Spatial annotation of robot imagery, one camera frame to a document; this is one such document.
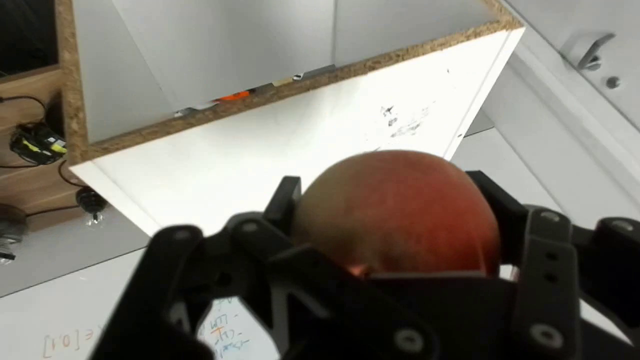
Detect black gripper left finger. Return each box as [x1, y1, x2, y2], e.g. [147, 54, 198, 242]
[87, 174, 376, 360]

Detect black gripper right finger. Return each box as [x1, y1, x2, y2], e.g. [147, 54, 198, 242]
[463, 171, 640, 360]

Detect red orange peach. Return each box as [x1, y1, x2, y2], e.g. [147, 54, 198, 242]
[289, 148, 504, 279]

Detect black round knob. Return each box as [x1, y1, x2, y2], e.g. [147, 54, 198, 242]
[73, 184, 110, 226]

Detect white chipboard shelf unit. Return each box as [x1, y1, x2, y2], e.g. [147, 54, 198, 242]
[53, 0, 527, 238]

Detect small orange item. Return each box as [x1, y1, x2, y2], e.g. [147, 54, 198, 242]
[213, 89, 254, 105]

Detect black yellow device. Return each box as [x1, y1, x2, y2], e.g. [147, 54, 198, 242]
[7, 123, 69, 167]

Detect wooden particle board frame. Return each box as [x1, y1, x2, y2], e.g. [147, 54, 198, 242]
[0, 62, 87, 217]

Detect silver door handle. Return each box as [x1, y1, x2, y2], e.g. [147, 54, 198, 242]
[560, 31, 617, 72]

